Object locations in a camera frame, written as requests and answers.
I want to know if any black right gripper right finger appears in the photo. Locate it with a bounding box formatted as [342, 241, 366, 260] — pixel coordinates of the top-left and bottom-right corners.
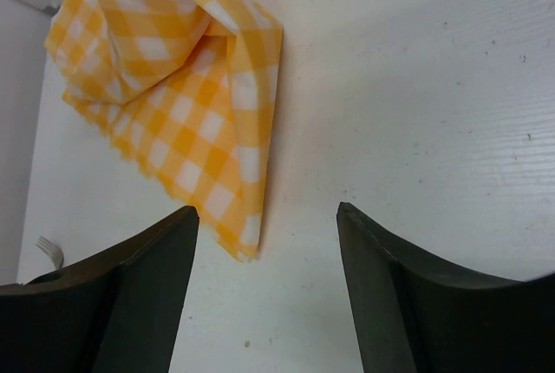
[336, 202, 554, 372]

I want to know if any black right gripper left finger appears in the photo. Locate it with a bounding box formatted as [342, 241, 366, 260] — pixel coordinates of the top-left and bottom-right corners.
[1, 206, 199, 372]

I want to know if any yellow white checkered cloth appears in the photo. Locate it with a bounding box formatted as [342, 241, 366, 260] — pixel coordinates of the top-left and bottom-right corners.
[45, 0, 283, 261]

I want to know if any metal fork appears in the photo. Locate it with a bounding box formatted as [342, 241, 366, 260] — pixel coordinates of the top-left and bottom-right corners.
[36, 236, 64, 270]

